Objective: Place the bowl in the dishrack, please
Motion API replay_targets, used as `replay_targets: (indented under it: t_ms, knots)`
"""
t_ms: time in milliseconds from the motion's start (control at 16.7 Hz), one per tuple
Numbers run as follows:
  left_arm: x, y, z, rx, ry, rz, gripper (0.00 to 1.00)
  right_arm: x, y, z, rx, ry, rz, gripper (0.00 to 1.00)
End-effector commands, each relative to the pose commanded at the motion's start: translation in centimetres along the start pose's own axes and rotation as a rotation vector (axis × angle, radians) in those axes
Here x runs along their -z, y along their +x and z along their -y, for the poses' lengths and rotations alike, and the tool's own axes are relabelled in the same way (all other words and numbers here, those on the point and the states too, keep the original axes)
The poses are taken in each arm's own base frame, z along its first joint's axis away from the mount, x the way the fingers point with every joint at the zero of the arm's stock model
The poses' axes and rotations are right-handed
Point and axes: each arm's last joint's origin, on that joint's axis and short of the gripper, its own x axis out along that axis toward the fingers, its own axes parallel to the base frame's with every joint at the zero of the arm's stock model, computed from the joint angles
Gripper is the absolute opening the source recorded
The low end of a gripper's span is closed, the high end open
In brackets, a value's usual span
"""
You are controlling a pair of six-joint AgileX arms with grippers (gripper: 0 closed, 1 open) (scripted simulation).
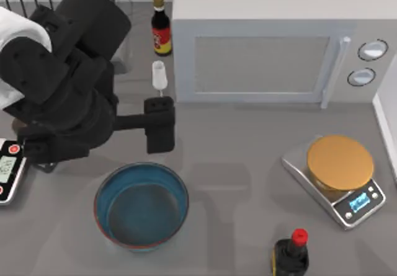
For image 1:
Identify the white and black digital timer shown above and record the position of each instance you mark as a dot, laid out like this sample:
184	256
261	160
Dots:
9	170

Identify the clear stemmed glass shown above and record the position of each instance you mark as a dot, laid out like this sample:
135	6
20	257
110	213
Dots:
159	77

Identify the clear glass container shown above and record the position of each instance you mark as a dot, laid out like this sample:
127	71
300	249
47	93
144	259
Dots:
125	62

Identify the blue bowl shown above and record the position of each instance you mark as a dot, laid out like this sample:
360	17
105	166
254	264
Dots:
141	207

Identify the dark bottle with red label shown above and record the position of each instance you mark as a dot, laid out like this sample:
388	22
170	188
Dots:
161	24

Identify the microwave door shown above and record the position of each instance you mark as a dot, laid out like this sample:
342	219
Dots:
260	65

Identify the pale grey microwave oven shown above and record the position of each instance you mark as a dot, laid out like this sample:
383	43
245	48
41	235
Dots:
263	15

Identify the round golden brown can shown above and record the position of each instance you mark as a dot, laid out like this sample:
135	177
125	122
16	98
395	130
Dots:
339	162

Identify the black bottle with red cap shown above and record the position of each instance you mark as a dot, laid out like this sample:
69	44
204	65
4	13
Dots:
291	257

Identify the small microwave knob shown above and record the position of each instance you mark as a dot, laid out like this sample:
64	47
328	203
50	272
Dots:
361	77

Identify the silver kitchen scale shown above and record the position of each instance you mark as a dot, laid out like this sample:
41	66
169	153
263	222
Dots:
356	204

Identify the large microwave knob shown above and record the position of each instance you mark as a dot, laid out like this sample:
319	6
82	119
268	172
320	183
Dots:
372	50

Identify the white cabinet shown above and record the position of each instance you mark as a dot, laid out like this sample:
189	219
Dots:
387	127

